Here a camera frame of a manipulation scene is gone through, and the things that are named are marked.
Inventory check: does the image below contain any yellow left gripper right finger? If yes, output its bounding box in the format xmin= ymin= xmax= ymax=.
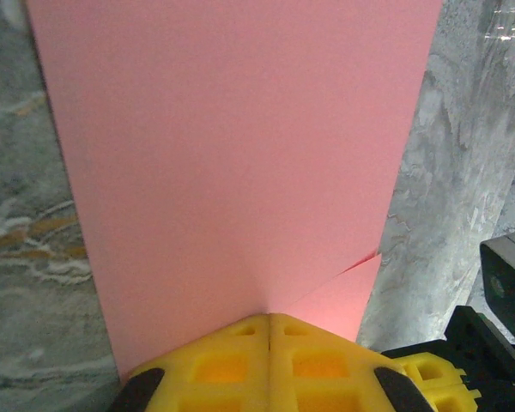
xmin=269 ymin=312 xmax=421 ymax=412

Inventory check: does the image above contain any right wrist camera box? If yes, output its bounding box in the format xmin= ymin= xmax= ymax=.
xmin=479 ymin=228 xmax=515 ymax=340

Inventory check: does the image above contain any pink paper sheet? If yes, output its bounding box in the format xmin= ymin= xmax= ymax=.
xmin=25 ymin=0 xmax=443 ymax=379

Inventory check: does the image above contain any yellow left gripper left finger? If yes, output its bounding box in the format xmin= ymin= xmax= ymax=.
xmin=111 ymin=313 xmax=270 ymax=412

